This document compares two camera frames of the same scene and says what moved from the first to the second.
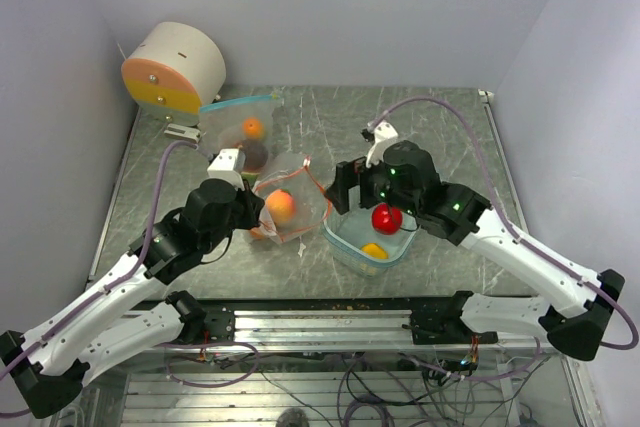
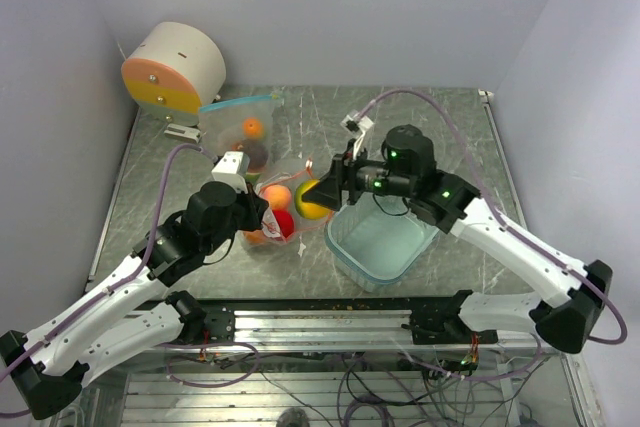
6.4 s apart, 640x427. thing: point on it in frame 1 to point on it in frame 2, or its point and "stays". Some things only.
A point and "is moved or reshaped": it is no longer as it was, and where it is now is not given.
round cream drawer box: [174, 72] stays
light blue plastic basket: [347, 232] is moved or reshaped
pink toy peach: [281, 204] is moved or reshaped
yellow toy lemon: [375, 251] to [308, 210]
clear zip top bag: [245, 124] stays
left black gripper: [251, 203] stays
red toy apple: [386, 219] to [285, 220]
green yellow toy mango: [250, 176] stays
